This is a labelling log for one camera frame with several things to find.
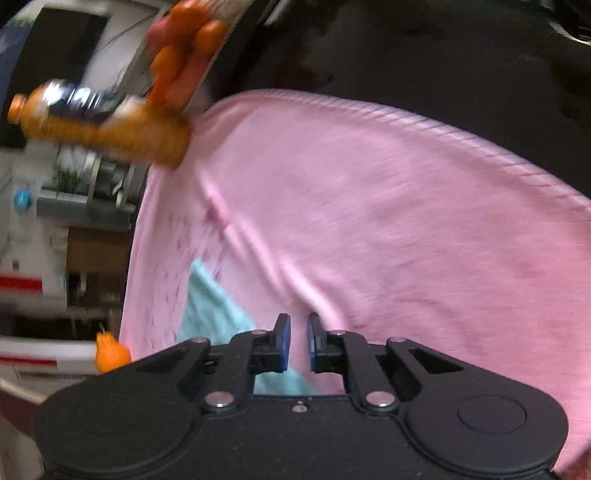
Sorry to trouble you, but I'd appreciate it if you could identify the red apple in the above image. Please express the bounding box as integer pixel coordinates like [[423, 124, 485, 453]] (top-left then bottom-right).
[[148, 16, 172, 48], [168, 60, 209, 108]]

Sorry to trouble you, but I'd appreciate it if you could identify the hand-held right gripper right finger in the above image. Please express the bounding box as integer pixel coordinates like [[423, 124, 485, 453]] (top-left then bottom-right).
[[308, 314, 465, 414]]

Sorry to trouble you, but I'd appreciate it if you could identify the large bumpy orange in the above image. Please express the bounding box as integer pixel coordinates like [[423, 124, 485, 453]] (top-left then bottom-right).
[[95, 330, 133, 374]]

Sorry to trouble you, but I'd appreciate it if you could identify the orange juice bottle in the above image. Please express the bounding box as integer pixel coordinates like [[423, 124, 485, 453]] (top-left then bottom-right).
[[7, 78, 193, 168]]

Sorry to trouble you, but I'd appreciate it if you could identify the tangerine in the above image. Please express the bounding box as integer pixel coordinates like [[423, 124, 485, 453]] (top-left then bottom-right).
[[168, 2, 209, 36], [194, 21, 228, 54], [151, 46, 184, 80]]

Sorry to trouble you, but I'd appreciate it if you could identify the teal shirt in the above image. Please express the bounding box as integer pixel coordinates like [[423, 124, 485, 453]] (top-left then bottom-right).
[[178, 257, 315, 397]]

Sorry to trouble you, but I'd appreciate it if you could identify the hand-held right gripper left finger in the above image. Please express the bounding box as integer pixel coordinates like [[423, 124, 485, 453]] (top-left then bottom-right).
[[134, 315, 291, 413]]

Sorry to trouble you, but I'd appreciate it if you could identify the dark cloth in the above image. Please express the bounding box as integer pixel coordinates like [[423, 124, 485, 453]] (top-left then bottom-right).
[[203, 0, 591, 200]]

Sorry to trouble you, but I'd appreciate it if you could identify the metal fruit tray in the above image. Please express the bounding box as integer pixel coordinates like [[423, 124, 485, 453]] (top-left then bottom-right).
[[122, 0, 259, 118]]

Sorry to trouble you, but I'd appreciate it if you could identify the white red striped counter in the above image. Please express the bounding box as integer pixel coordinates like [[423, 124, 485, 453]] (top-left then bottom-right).
[[0, 272, 99, 376]]

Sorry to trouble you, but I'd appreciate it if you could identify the pink printed blanket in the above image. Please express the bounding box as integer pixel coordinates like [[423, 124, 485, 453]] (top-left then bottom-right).
[[119, 89, 591, 476]]

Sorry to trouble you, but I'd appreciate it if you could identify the wooden cabinet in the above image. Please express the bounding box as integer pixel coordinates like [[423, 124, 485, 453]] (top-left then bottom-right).
[[65, 228, 134, 278]]

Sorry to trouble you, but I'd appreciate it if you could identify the metal tv stand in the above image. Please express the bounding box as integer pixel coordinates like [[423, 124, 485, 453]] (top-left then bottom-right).
[[37, 152, 149, 230]]

